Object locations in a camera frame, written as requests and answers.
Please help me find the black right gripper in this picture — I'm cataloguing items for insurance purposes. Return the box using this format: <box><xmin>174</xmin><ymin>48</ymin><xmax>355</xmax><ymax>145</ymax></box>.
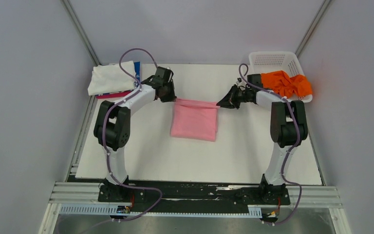
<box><xmin>217</xmin><ymin>84</ymin><xmax>252</xmax><ymax>110</ymax></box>

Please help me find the pink t-shirt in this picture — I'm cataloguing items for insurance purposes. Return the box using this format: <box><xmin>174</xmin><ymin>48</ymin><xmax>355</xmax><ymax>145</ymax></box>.
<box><xmin>170</xmin><ymin>98</ymin><xmax>219</xmax><ymax>142</ymax></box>

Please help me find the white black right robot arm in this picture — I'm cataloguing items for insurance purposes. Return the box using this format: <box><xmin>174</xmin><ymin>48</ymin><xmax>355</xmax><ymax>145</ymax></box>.
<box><xmin>216</xmin><ymin>74</ymin><xmax>308</xmax><ymax>205</ymax></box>

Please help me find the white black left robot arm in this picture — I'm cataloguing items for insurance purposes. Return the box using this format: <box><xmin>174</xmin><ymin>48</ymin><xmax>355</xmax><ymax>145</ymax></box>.
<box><xmin>93</xmin><ymin>66</ymin><xmax>176</xmax><ymax>202</ymax></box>

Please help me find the blue folded t-shirt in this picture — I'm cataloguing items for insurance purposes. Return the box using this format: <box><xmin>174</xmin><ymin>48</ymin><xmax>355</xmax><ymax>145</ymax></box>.
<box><xmin>133</xmin><ymin>61</ymin><xmax>141</xmax><ymax>89</ymax></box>

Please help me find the magenta folded t-shirt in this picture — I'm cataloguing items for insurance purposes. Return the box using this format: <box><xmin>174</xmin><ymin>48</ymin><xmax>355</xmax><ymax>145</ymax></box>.
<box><xmin>95</xmin><ymin>90</ymin><xmax>132</xmax><ymax>99</ymax></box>

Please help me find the white plastic basket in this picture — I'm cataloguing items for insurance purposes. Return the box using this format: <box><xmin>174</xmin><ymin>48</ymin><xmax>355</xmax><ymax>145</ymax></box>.
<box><xmin>246</xmin><ymin>51</ymin><xmax>313</xmax><ymax>109</ymax></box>

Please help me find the orange t-shirt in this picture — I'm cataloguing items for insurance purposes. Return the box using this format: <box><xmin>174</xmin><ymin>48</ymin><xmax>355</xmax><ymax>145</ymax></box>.
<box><xmin>261</xmin><ymin>70</ymin><xmax>313</xmax><ymax>98</ymax></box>

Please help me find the white folded t-shirt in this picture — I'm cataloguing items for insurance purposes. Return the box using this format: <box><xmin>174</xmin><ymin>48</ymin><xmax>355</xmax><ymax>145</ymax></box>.
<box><xmin>87</xmin><ymin>64</ymin><xmax>136</xmax><ymax>96</ymax></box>

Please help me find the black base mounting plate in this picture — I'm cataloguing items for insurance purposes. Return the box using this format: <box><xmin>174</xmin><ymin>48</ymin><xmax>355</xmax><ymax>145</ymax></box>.
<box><xmin>67</xmin><ymin>175</ymin><xmax>291</xmax><ymax>215</ymax></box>

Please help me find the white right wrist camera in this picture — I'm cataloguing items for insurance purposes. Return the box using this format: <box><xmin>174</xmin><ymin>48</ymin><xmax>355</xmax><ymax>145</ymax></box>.
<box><xmin>236</xmin><ymin>78</ymin><xmax>243</xmax><ymax>87</ymax></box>

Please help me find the white slotted cable duct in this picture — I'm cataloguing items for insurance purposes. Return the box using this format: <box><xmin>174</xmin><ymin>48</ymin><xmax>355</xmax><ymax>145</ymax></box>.
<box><xmin>58</xmin><ymin>204</ymin><xmax>262</xmax><ymax>218</ymax></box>

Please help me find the silver aluminium frame post left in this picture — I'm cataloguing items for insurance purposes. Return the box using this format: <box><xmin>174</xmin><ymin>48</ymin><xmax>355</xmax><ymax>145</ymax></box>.
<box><xmin>60</xmin><ymin>0</ymin><xmax>101</xmax><ymax>65</ymax></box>

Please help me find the silver aluminium frame post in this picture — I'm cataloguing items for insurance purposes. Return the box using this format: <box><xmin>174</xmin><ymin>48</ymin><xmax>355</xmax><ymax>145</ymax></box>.
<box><xmin>295</xmin><ymin>0</ymin><xmax>333</xmax><ymax>57</ymax></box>
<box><xmin>60</xmin><ymin>0</ymin><xmax>101</xmax><ymax>65</ymax></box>

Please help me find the silver aluminium frame post right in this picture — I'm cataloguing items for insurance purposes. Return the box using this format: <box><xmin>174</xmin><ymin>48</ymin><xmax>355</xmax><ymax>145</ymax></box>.
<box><xmin>295</xmin><ymin>0</ymin><xmax>333</xmax><ymax>57</ymax></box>

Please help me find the silver aluminium front rail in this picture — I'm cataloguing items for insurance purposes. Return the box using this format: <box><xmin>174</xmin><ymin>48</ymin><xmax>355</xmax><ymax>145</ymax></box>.
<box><xmin>49</xmin><ymin>182</ymin><xmax>343</xmax><ymax>209</ymax></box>

